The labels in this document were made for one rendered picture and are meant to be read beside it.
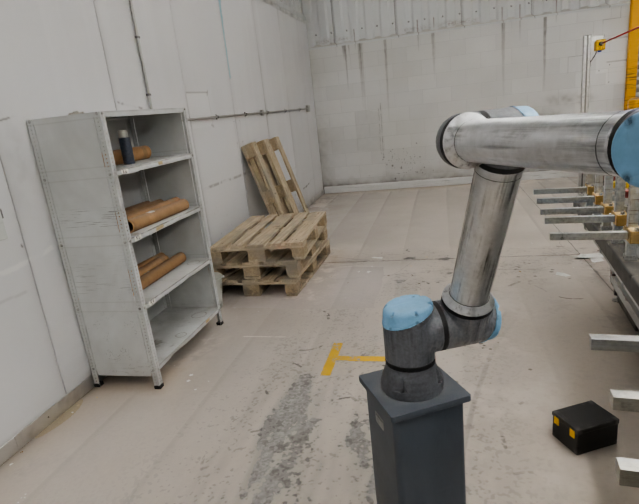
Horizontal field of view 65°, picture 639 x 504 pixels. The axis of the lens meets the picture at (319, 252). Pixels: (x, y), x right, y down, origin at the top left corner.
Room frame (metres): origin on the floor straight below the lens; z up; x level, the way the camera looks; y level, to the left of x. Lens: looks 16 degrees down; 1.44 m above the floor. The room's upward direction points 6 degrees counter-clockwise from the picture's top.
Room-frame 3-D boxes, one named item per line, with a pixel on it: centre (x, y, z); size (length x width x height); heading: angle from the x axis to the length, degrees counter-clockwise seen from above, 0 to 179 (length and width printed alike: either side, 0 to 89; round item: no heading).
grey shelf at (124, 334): (3.05, 1.09, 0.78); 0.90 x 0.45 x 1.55; 165
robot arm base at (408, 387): (1.36, -0.24, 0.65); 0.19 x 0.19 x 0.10
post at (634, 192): (1.97, -1.30, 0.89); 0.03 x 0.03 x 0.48; 70
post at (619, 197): (2.20, -1.39, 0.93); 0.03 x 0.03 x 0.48; 70
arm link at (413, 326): (1.36, -0.25, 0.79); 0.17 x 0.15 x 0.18; 101
